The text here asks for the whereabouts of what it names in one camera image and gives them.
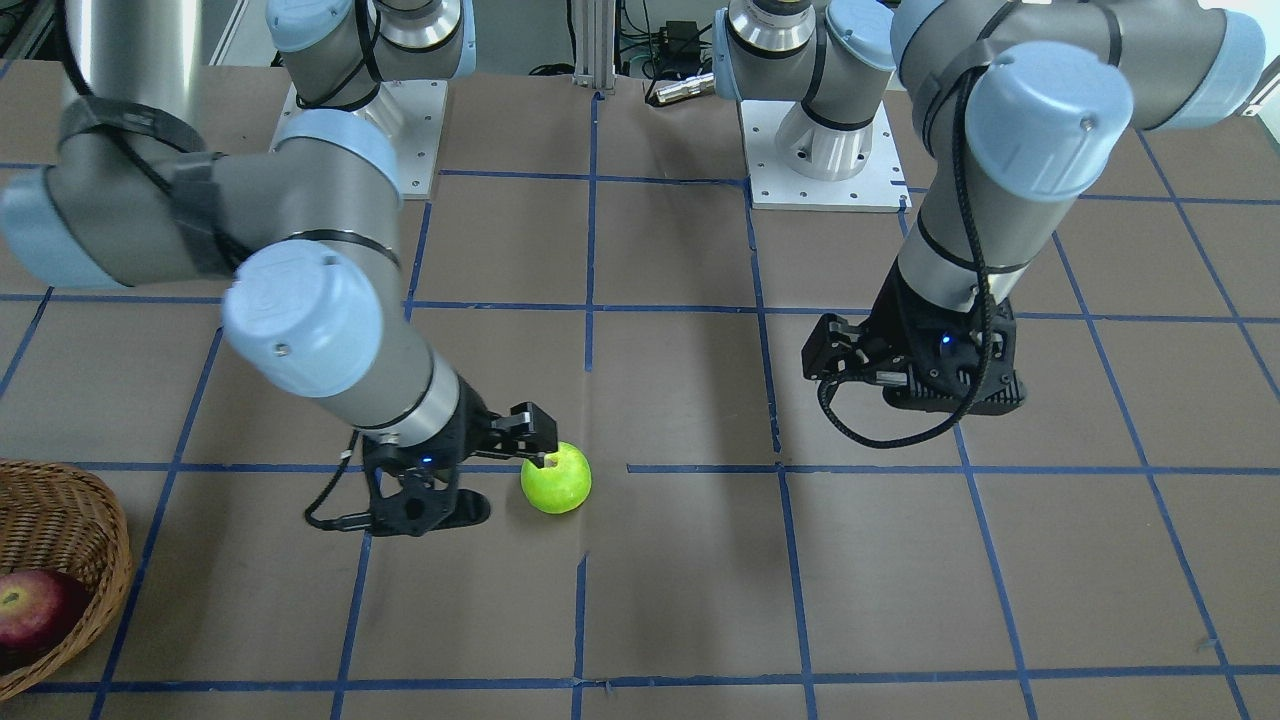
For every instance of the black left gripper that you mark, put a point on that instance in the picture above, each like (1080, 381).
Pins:
(893, 327)

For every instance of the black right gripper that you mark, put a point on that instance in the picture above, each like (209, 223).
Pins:
(469, 424)

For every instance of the green apple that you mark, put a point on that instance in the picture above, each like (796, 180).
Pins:
(561, 484)

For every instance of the red yellow apple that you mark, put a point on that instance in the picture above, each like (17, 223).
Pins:
(39, 607)

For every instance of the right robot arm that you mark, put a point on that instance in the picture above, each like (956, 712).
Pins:
(305, 233)

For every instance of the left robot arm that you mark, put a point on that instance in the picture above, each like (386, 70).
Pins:
(1020, 104)

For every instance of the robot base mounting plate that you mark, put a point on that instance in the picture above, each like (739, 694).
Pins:
(795, 164)

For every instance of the woven wicker basket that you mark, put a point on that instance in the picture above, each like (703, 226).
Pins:
(57, 517)

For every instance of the silver metal cylinder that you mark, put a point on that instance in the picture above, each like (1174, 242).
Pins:
(681, 91)

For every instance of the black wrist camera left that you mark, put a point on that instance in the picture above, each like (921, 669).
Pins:
(997, 390)

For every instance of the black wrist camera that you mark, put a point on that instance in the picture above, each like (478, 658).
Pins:
(413, 490)
(997, 390)

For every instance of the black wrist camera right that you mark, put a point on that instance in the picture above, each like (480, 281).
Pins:
(413, 490)

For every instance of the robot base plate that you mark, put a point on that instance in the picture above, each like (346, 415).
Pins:
(400, 120)

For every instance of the power strip with cables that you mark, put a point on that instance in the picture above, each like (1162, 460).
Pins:
(663, 39)

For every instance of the aluminium frame post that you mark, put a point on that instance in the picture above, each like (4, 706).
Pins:
(594, 32)

